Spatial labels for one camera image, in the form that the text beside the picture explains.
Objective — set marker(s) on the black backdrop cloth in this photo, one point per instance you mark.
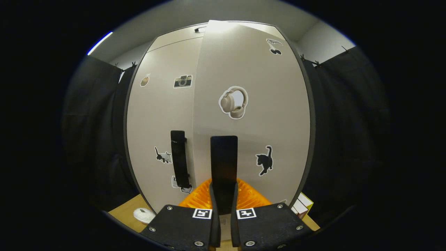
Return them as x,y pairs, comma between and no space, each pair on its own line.
348,139

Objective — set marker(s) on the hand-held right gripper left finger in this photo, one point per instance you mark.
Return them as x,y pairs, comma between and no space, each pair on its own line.
181,226

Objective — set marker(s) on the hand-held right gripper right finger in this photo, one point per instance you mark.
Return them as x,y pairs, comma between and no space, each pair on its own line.
271,226

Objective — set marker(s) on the beige double-door shoe cabinet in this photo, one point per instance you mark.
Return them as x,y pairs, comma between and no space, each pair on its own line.
174,36

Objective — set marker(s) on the beige cabinet door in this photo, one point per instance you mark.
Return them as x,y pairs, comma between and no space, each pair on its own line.
156,115
271,104

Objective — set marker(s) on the ceiling strip light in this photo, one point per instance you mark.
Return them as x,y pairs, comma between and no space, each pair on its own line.
100,43

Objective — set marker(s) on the small white round object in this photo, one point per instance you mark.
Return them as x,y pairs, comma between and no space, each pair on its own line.
143,215

